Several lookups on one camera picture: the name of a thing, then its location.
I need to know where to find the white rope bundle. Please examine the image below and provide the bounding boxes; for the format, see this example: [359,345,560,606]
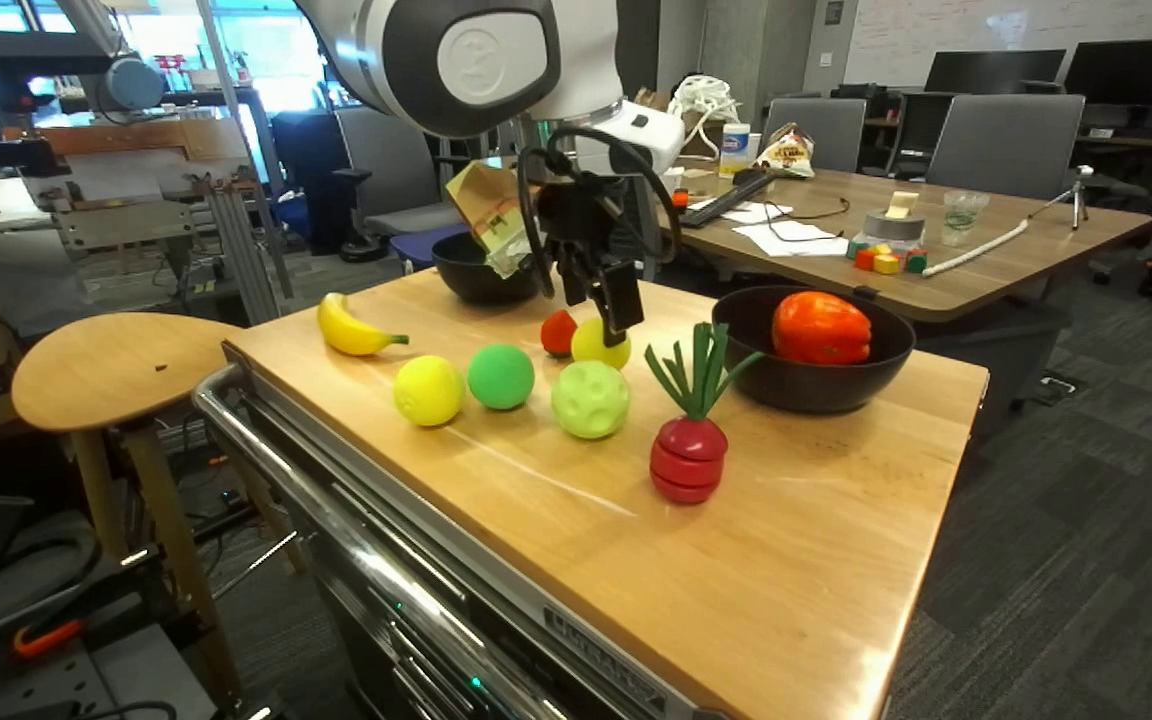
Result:
[668,72,743,163]

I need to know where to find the white bottle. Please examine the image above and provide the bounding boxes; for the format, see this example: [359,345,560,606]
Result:
[715,121,755,185]

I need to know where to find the wooden conference table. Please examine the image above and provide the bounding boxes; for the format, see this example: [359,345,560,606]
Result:
[659,154,1152,330]

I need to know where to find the orange red toy tomato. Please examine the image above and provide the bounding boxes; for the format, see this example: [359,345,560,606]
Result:
[769,288,877,370]

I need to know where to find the white stick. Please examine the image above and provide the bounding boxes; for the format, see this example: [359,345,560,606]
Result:
[918,215,1035,279]

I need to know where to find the black computer monitor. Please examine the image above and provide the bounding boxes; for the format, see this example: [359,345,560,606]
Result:
[1062,37,1152,113]
[925,47,1072,94]

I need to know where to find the silver cart handle bar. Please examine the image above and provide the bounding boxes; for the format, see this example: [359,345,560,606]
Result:
[193,363,540,720]

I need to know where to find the aluminium frame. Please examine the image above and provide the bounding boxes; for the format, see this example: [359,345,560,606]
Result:
[193,172,286,328]

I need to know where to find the small red textured ball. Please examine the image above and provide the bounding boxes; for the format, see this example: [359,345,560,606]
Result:
[537,306,585,358]

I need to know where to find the yellow toy banana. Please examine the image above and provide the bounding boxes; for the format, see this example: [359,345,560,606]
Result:
[315,288,410,358]

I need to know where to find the black plastic bowl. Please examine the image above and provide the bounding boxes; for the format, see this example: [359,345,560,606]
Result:
[428,227,555,310]
[709,279,918,421]

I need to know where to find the red toy radish green leaves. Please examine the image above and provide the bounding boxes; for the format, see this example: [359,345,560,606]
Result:
[638,319,769,508]

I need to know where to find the light green dimpled ball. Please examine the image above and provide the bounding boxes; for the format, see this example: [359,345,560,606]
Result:
[546,354,636,442]

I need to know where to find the green fuzzy ball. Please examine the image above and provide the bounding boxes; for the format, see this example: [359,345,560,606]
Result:
[462,340,540,417]

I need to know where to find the clear plastic cup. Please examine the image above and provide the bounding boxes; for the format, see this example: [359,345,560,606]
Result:
[939,188,993,231]

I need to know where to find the small silver tripod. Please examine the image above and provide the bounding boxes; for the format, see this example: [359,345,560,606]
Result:
[1053,159,1098,231]

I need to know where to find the yellow fuzzy ball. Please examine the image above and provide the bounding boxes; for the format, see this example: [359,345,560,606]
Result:
[392,353,466,433]

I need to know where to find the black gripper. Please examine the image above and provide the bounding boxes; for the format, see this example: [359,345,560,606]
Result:
[527,134,671,347]

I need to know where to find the white paper sheets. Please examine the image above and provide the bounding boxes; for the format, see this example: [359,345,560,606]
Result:
[719,196,851,260]

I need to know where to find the round wooden stool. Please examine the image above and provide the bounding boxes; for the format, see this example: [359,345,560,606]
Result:
[6,306,247,713]

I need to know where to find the clear container with yellow item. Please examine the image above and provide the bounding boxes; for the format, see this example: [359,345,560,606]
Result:
[866,188,930,249]

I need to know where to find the long black device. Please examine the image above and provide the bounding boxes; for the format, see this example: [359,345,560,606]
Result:
[674,163,787,231]

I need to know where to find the beige cloth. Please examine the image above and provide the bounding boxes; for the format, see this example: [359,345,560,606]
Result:
[750,129,818,179]

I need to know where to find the grey office chair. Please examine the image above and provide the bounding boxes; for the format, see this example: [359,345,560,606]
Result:
[925,90,1092,202]
[760,90,870,174]
[330,102,473,256]

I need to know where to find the orange clamp handle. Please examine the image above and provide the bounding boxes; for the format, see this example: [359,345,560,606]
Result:
[6,614,89,664]

